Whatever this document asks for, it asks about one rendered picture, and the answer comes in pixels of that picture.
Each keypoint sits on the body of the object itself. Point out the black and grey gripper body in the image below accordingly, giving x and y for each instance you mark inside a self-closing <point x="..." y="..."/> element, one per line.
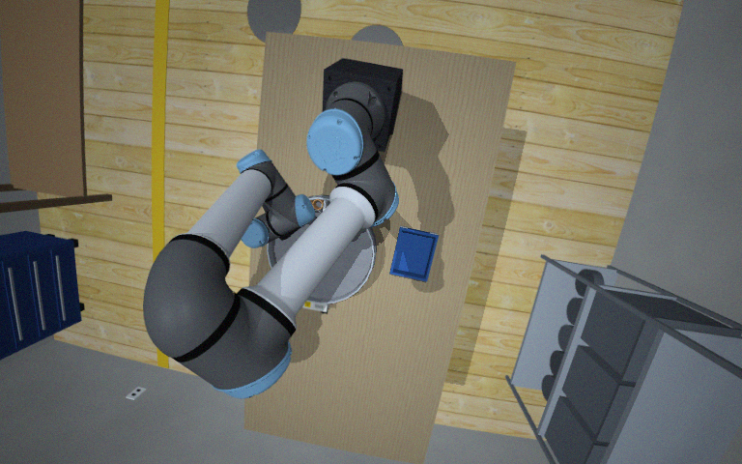
<point x="290" y="233"/>

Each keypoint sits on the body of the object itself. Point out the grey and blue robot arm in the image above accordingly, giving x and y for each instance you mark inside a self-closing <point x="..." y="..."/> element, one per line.
<point x="186" y="297"/>

